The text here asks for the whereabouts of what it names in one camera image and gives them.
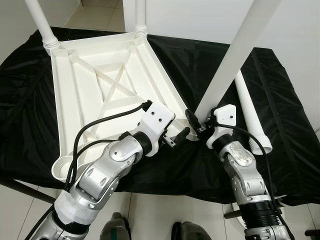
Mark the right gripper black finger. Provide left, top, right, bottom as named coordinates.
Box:
left=185, top=109, right=202, bottom=132

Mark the white plastic table leg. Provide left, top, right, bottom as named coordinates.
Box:
left=234, top=70, right=274, bottom=155
left=24, top=0, right=62, bottom=56
left=134, top=0, right=148, bottom=37
left=194, top=0, right=287, bottom=118

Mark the white plastic children table top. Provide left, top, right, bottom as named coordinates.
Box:
left=49, top=31, right=198, bottom=181

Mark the black table cloth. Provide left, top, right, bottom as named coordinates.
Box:
left=0, top=27, right=320, bottom=206

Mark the grey robot right foot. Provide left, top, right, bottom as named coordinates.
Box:
left=171, top=221, right=213, bottom=240

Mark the grey robot foot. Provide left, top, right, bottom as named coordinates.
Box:
left=100, top=212, right=132, bottom=240
left=171, top=221, right=213, bottom=240

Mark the grey robot left foot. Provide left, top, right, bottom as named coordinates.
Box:
left=100, top=212, right=132, bottom=240

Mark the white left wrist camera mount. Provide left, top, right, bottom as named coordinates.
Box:
left=136, top=101, right=176, bottom=155

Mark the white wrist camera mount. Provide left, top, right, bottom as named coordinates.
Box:
left=206, top=104, right=237, bottom=150
left=136, top=101, right=176, bottom=155

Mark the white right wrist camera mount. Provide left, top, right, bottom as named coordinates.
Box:
left=206, top=104, right=237, bottom=150

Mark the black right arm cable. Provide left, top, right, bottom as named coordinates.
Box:
left=205, top=119, right=283, bottom=236

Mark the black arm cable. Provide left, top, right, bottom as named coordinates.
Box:
left=205, top=119, right=283, bottom=236
left=62, top=100, right=152, bottom=193

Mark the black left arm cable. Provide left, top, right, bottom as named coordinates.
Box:
left=62, top=100, right=152, bottom=193

